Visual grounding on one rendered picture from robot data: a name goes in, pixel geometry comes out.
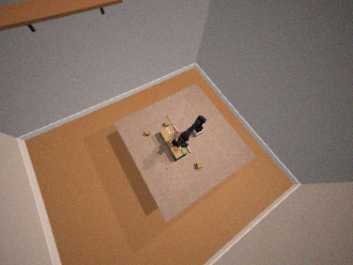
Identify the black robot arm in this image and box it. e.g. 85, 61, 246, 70
175, 115, 207, 148

